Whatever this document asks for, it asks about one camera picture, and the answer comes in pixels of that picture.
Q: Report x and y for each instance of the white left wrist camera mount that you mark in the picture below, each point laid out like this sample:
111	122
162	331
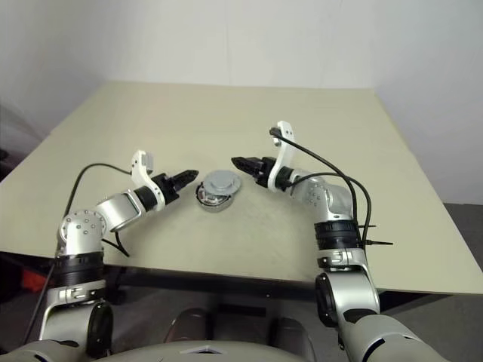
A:
139	166

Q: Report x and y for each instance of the motor housing with copper coils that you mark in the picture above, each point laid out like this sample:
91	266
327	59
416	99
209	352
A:
215	205

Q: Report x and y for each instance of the grey motor lid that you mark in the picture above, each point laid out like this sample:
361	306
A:
222	179

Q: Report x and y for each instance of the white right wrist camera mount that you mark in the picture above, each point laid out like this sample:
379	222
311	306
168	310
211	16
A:
285	151

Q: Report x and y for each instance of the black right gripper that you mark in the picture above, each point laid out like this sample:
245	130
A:
266	169

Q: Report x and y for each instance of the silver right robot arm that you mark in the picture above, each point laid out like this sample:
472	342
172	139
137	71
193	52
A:
339	203

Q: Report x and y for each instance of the dark rounded shape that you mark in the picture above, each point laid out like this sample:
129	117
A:
290	332
188	324

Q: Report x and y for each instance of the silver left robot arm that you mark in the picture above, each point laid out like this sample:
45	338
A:
117	209

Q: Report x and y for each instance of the black table frame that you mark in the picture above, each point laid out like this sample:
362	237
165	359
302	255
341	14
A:
188	281

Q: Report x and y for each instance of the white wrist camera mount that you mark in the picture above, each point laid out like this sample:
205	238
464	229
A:
285	151
139	166

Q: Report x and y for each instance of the grey robot torso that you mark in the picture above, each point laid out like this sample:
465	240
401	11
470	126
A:
151	352

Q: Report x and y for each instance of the red object on floor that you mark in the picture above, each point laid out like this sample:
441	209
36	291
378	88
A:
35	281

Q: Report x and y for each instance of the black zip tie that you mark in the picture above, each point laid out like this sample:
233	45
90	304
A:
379	243

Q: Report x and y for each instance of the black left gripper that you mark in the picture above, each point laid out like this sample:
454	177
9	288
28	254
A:
168	186

